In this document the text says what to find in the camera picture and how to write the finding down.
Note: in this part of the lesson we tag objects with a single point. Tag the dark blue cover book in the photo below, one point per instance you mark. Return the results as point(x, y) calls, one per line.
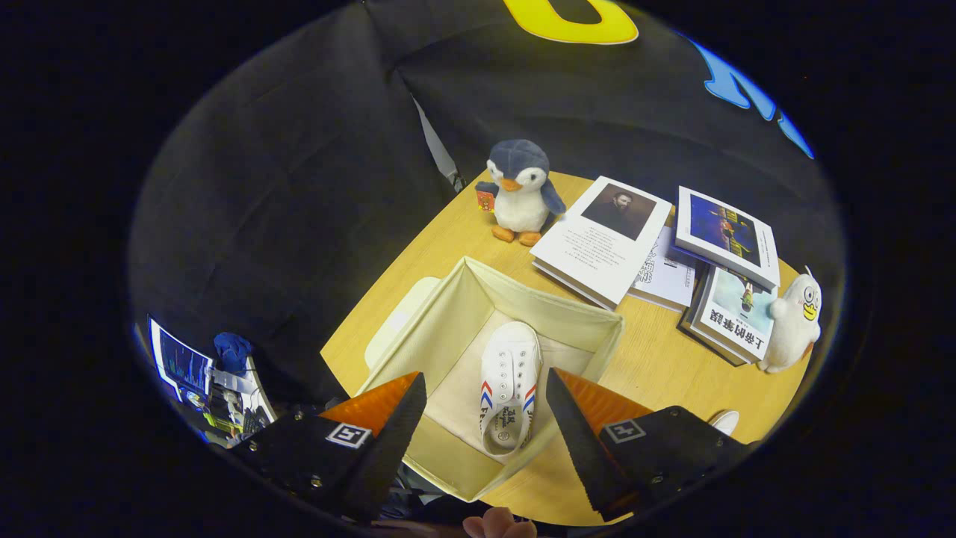
point(724, 232)

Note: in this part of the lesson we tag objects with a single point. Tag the thin white booklet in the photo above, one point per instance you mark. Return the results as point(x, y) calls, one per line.
point(665, 276)

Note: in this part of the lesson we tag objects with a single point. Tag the cream fabric storage box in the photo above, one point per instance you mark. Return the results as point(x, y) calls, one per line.
point(455, 306)

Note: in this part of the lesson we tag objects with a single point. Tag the white canvas shoe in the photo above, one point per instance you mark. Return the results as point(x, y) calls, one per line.
point(726, 421)
point(511, 359)

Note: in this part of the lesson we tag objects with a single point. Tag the white duck plush toy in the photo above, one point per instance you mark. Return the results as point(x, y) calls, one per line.
point(788, 329)

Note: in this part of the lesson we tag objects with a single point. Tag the white portrait cover book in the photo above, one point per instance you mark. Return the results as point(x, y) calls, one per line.
point(597, 258)

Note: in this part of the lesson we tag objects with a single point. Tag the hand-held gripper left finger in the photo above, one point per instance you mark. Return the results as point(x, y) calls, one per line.
point(392, 448)

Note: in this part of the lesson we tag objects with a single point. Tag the pale blue cover book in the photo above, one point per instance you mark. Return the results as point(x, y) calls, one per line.
point(736, 317)

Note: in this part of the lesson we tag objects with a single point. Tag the blue penguin plush toy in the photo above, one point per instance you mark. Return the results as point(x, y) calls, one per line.
point(520, 203)

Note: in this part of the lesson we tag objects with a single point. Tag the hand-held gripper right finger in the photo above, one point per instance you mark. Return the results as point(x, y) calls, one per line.
point(582, 448)

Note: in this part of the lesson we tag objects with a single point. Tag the blue cloth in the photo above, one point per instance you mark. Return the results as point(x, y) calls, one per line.
point(233, 351)

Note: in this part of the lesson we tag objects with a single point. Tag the computer monitor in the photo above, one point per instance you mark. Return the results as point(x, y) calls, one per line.
point(179, 362)

